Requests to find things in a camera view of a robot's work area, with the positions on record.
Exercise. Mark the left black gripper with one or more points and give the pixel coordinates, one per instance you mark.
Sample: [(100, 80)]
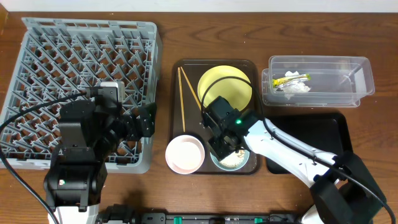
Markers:
[(134, 125)]

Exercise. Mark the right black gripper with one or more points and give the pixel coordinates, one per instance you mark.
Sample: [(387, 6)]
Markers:
[(222, 144)]

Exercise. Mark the light blue round bowl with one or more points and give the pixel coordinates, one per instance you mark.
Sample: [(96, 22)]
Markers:
[(217, 162)]

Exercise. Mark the pink round bowl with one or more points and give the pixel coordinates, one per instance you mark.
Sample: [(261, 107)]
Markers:
[(185, 154)]

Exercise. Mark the yellow round plate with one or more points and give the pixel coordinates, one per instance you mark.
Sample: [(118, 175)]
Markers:
[(236, 92)]

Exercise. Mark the wooden chopstick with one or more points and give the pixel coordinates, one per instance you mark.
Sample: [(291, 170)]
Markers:
[(191, 88), (181, 98)]

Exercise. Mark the green orange snack wrapper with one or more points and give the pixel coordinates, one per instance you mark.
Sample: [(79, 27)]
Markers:
[(285, 81)]

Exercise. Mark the rice food scraps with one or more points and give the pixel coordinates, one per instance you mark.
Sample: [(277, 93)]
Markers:
[(235, 160)]

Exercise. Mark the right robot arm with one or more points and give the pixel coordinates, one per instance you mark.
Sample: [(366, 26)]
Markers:
[(342, 188)]

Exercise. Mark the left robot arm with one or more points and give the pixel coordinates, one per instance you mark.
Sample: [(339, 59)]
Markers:
[(90, 133)]

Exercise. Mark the black waste tray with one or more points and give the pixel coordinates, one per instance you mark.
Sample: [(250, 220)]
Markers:
[(326, 131)]

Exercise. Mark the clear plastic waste bin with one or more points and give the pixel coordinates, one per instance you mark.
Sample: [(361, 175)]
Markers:
[(337, 81)]

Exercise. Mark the dark brown serving tray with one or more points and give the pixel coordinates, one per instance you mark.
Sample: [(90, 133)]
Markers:
[(195, 68)]

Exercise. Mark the crumpled white tissue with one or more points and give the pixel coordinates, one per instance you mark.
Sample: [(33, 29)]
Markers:
[(290, 90)]

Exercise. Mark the grey plastic dish rack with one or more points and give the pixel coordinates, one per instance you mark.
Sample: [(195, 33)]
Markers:
[(60, 57)]

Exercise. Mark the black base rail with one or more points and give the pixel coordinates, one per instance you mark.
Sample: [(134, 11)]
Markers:
[(125, 214)]

